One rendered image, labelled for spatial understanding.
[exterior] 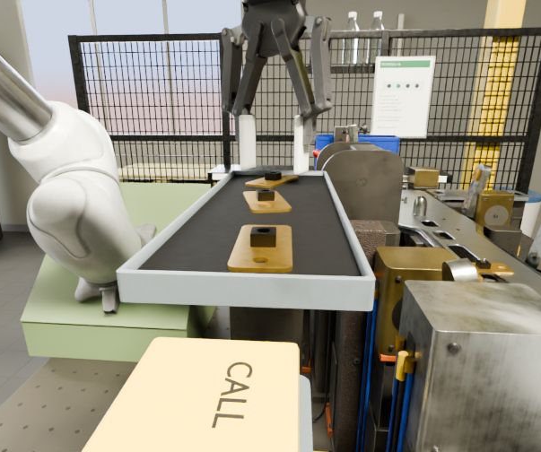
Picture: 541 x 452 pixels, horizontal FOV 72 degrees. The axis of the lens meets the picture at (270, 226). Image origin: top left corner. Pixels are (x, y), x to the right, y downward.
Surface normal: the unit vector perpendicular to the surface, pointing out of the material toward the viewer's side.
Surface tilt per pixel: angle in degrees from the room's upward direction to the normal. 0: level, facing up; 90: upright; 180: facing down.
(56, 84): 90
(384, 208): 90
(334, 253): 0
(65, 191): 53
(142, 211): 44
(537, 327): 0
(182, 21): 90
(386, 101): 90
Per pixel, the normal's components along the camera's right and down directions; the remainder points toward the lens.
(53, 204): -0.03, -0.39
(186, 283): -0.07, 0.29
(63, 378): 0.00, -0.96
